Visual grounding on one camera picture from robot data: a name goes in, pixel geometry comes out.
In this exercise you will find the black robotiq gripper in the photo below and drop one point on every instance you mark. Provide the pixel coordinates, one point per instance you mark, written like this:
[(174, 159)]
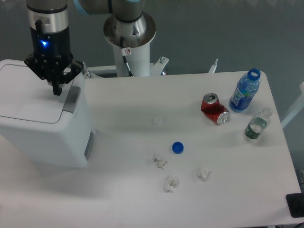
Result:
[(53, 46)]

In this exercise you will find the white trash can with lid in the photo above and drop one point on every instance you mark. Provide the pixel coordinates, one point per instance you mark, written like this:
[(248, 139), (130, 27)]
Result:
[(48, 128)]

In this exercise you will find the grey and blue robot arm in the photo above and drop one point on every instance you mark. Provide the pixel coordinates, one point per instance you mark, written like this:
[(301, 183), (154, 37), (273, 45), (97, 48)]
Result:
[(128, 29)]

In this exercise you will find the white translucent bottle cap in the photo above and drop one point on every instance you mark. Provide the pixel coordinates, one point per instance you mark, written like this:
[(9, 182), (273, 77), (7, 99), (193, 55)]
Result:
[(158, 120)]

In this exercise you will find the blue bottle cap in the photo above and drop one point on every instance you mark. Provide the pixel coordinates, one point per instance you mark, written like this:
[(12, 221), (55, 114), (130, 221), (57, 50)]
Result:
[(177, 147)]

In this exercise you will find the crushed red soda can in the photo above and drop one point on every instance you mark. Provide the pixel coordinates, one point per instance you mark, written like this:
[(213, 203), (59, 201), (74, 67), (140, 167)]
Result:
[(214, 110)]

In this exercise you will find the crumpled white tissue left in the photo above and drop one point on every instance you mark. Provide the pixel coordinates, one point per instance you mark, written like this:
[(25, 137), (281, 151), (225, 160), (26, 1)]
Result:
[(159, 161)]

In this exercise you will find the crumpled white tissue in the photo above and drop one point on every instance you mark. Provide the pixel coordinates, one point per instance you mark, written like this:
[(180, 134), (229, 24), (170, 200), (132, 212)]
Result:
[(159, 161), (203, 174), (170, 183)]

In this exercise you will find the crumpled white tissue bottom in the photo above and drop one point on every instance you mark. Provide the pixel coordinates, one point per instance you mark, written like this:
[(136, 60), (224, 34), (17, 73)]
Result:
[(170, 183)]

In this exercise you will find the crumpled white tissue right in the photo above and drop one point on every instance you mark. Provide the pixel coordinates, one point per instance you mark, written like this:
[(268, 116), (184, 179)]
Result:
[(203, 174)]

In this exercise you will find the blue plastic drink bottle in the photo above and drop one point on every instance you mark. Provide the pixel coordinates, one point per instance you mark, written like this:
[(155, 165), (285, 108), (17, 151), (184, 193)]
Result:
[(246, 89)]

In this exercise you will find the clear bottle with green label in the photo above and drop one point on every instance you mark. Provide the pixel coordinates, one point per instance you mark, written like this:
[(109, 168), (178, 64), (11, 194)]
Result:
[(258, 123)]

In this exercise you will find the black device at table edge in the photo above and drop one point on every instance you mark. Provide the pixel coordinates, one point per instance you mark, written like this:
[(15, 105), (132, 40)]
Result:
[(295, 203)]

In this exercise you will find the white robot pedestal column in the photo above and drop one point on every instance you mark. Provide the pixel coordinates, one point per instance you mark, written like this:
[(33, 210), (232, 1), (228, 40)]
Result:
[(138, 60)]

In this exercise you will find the white frame at right edge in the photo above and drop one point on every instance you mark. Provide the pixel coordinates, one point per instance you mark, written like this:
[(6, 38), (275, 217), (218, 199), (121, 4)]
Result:
[(294, 109)]

